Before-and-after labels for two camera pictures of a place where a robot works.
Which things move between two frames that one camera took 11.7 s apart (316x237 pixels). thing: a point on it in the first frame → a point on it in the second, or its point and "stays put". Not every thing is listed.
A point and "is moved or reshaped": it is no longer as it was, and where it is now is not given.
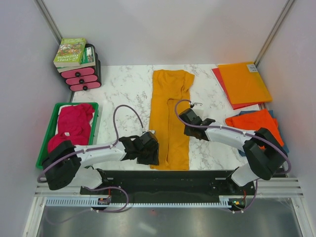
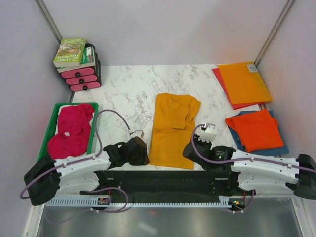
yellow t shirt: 168,87 is moved or reshaped
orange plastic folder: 244,83 stays put
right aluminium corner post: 274,32 stays put
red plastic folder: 234,106 stays put
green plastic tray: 52,127 stays put
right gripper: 186,132 → 197,141
